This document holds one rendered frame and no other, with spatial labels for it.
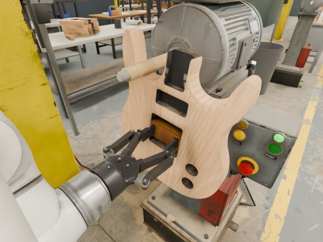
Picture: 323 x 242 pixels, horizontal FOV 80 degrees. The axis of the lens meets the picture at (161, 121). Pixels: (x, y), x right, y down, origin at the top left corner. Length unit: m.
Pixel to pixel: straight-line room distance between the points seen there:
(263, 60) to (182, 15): 2.72
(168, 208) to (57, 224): 1.01
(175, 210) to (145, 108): 0.88
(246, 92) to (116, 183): 0.29
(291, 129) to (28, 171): 0.56
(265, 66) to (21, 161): 3.18
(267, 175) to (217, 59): 0.35
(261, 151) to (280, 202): 1.35
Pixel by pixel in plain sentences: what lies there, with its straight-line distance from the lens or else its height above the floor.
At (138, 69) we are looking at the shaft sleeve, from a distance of 0.45.
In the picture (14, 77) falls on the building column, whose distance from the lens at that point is 1.28.
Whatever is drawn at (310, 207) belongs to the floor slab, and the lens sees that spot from 2.02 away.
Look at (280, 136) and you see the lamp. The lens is 0.55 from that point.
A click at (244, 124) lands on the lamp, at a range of 0.56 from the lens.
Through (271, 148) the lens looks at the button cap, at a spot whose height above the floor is 1.07.
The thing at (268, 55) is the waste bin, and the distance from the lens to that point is 3.23.
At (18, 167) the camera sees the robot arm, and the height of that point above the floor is 1.21.
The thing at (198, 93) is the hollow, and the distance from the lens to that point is 0.43.
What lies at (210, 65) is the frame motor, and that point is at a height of 1.24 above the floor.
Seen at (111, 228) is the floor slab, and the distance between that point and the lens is 1.61.
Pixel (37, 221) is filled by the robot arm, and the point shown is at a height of 1.14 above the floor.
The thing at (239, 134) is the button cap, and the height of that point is 1.07.
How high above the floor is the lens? 1.41
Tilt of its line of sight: 34 degrees down
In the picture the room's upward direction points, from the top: straight up
